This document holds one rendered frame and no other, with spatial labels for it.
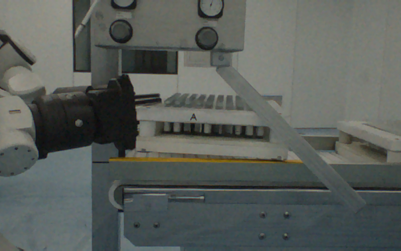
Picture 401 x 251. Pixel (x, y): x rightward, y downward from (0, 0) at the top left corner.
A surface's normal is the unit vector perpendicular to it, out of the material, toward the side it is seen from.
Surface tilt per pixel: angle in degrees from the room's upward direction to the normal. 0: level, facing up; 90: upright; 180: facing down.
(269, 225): 90
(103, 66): 90
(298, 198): 90
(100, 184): 90
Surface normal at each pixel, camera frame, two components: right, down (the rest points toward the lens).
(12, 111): 0.30, -0.73
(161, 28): 0.07, 0.15
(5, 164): 0.50, 0.67
